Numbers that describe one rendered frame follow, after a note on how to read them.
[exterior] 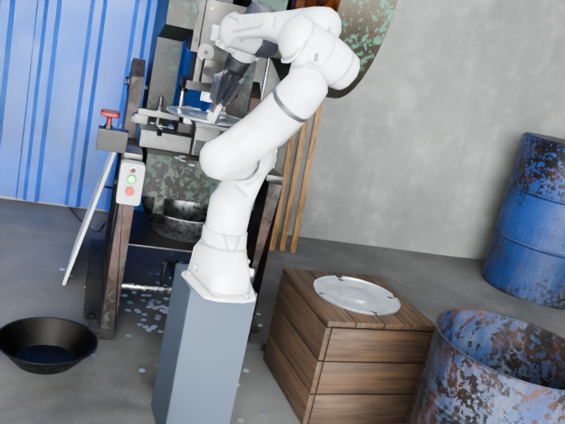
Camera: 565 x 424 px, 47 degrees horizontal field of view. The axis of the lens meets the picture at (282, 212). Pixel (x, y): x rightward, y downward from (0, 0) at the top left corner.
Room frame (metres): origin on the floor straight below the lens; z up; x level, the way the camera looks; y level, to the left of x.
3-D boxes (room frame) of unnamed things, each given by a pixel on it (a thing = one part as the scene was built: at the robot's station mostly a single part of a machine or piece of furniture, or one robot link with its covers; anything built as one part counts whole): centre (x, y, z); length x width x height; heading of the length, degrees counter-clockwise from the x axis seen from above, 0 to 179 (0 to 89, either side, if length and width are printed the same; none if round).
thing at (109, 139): (2.06, 0.59, 0.62); 0.10 x 0.06 x 0.20; 107
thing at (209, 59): (2.33, 0.35, 1.04); 0.17 x 0.15 x 0.30; 17
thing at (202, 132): (2.20, 0.31, 0.72); 0.25 x 0.14 x 0.14; 17
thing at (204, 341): (1.62, 0.14, 0.23); 0.18 x 0.18 x 0.45; 24
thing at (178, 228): (2.37, 0.36, 0.36); 0.34 x 0.34 x 0.10
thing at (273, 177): (2.58, 0.15, 0.45); 0.92 x 0.12 x 0.90; 17
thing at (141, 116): (2.32, 0.52, 0.76); 0.17 x 0.06 x 0.10; 107
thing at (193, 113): (2.25, 0.32, 0.78); 0.29 x 0.29 x 0.01
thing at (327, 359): (1.99, -0.29, 0.18); 0.40 x 0.38 x 0.35; 23
